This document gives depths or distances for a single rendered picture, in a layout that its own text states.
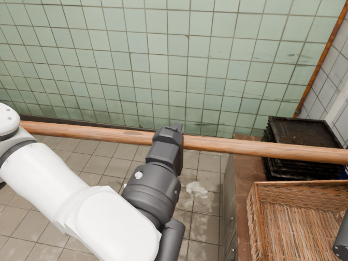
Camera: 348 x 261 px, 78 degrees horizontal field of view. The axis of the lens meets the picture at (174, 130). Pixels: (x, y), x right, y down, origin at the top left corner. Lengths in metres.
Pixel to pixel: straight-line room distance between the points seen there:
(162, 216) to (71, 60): 1.86
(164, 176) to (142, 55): 1.49
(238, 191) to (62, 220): 0.94
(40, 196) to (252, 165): 1.09
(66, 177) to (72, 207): 0.05
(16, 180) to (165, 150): 0.22
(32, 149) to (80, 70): 1.74
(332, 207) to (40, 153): 1.13
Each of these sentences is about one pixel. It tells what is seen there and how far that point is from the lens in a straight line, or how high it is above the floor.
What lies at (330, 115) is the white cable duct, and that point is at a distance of 1.55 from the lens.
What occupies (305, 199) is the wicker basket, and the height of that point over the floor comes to 0.67.
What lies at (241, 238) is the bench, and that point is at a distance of 1.03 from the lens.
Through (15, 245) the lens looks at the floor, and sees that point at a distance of 1.91.
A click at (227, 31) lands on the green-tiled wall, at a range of 1.62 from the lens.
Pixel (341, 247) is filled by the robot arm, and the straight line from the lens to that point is 0.38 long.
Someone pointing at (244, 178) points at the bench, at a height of 0.58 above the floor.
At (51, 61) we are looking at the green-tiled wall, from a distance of 2.20.
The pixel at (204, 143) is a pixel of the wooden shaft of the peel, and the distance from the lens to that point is 0.43.
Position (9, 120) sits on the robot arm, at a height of 1.32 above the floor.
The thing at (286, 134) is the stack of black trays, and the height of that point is 0.80.
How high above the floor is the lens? 1.50
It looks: 41 degrees down
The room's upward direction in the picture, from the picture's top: straight up
